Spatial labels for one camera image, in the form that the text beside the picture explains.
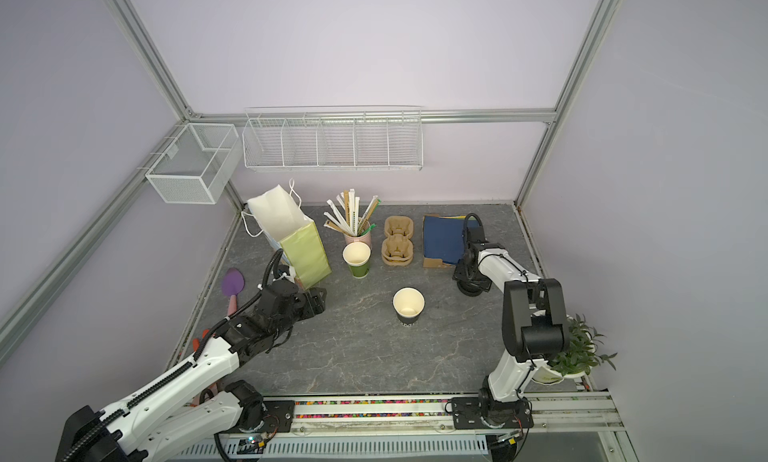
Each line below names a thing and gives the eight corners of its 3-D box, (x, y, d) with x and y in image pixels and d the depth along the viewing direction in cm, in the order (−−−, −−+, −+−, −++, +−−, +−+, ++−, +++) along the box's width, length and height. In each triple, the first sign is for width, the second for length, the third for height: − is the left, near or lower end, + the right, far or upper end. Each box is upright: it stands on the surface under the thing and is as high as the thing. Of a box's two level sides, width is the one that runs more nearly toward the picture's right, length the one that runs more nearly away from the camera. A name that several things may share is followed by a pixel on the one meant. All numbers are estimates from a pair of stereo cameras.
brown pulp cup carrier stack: (381, 268, 103) (381, 259, 99) (383, 225, 116) (382, 215, 112) (414, 268, 103) (415, 259, 99) (412, 225, 116) (412, 215, 112)
